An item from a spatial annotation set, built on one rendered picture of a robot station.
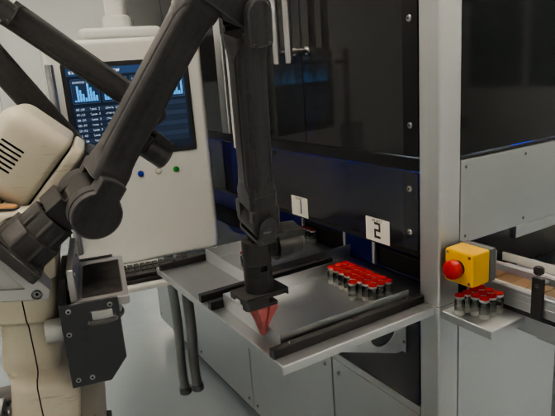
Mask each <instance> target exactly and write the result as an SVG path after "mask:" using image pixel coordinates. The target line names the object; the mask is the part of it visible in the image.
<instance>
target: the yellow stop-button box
mask: <svg viewBox="0 0 555 416"><path fill-rule="evenodd" d="M452 259H454V260H457V261H458V262H460V264H461V265H462V276H461V277H460V278H458V279H455V280H450V279H448V278H447V277H446V279H448V280H450V281H454V282H457V283H458V284H461V285H464V286H468V287H470V288H473V287H476V286H479V285H482V284H484V283H487V282H489V281H494V280H495V265H496V248H493V247H490V246H487V245H484V244H480V243H475V242H472V241H469V240H467V241H464V242H462V243H458V244H455V245H453V246H450V247H447V248H446V253H445V262H447V261H449V260H452Z"/></svg>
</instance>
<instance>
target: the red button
mask: <svg viewBox="0 0 555 416"><path fill-rule="evenodd" d="M443 272H444V275H445V276H446V277H447V278H448V279H450V280H455V279H458V278H460V277H461V276H462V274H463V268H462V265H461V264H460V262H458V261H457V260H454V259H452V260H449V261H447V262H445V263H444V265H443Z"/></svg>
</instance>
